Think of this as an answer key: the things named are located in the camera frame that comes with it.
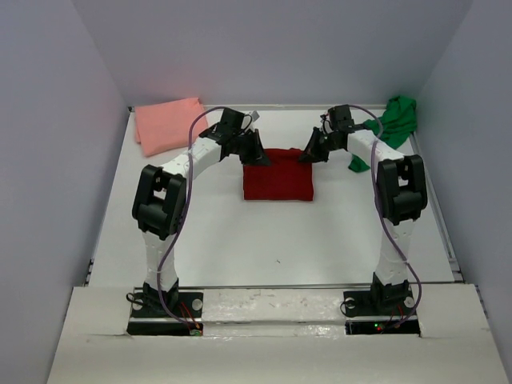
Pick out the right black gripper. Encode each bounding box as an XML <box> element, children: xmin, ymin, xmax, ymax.
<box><xmin>297</xmin><ymin>126</ymin><xmax>341</xmax><ymax>163</ymax></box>

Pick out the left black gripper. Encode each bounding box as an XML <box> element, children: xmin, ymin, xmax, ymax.
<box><xmin>231</xmin><ymin>129</ymin><xmax>271</xmax><ymax>167</ymax></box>

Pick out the red t shirt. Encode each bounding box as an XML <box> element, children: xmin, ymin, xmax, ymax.
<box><xmin>242</xmin><ymin>148</ymin><xmax>314</xmax><ymax>202</ymax></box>

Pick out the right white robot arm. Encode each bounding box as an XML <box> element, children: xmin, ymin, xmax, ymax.
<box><xmin>299</xmin><ymin>127</ymin><xmax>428</xmax><ymax>318</ymax></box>

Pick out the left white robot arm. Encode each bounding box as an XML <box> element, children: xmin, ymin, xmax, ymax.
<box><xmin>132</xmin><ymin>127</ymin><xmax>271</xmax><ymax>318</ymax></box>

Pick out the green t shirt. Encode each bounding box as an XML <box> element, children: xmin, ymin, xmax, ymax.
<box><xmin>348</xmin><ymin>96</ymin><xmax>418</xmax><ymax>173</ymax></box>

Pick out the folded pink t shirt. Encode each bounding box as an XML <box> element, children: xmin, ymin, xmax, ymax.
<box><xmin>134</xmin><ymin>98</ymin><xmax>205</xmax><ymax>158</ymax></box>

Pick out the white front cover board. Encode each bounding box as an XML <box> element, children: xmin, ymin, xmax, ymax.
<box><xmin>49</xmin><ymin>284</ymin><xmax>507</xmax><ymax>383</ymax></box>

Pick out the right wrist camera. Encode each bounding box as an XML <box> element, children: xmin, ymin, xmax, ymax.
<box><xmin>327</xmin><ymin>104</ymin><xmax>354</xmax><ymax>131</ymax></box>

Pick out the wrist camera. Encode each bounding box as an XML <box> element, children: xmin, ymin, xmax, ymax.
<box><xmin>218</xmin><ymin>108</ymin><xmax>260</xmax><ymax>134</ymax></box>
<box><xmin>327</xmin><ymin>104</ymin><xmax>354</xmax><ymax>131</ymax></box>

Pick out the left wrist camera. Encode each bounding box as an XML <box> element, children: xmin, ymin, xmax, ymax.
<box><xmin>218</xmin><ymin>108</ymin><xmax>260</xmax><ymax>134</ymax></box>

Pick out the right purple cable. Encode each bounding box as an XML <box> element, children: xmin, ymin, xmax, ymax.
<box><xmin>347</xmin><ymin>104</ymin><xmax>423</xmax><ymax>331</ymax></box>

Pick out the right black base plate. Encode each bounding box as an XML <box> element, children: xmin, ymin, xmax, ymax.
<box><xmin>340</xmin><ymin>290</ymin><xmax>421</xmax><ymax>336</ymax></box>

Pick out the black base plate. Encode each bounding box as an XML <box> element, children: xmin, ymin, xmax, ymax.
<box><xmin>126</xmin><ymin>290</ymin><xmax>204</xmax><ymax>337</ymax></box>
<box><xmin>340</xmin><ymin>290</ymin><xmax>421</xmax><ymax>336</ymax></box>

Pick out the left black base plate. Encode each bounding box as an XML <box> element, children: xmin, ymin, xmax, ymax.
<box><xmin>126</xmin><ymin>290</ymin><xmax>204</xmax><ymax>337</ymax></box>

